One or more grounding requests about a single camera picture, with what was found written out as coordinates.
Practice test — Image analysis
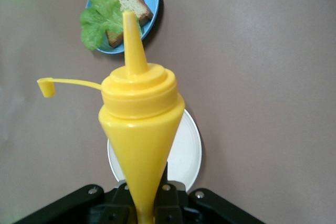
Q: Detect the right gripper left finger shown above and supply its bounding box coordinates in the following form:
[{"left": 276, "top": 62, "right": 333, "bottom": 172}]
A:
[{"left": 15, "top": 184, "right": 139, "bottom": 224}]

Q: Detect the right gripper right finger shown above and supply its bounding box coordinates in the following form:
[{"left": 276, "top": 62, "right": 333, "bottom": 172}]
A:
[{"left": 153, "top": 166, "right": 266, "bottom": 224}]

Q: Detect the yellow squeeze bottle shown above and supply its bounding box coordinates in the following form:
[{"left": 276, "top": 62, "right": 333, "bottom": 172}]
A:
[{"left": 36, "top": 10, "right": 186, "bottom": 224}]

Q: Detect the green lettuce leaf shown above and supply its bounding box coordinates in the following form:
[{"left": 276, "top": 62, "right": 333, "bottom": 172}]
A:
[{"left": 79, "top": 0, "right": 144, "bottom": 51}]

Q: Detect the beige round plate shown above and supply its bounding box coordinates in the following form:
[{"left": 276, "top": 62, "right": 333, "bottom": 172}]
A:
[{"left": 107, "top": 108, "right": 203, "bottom": 192}]

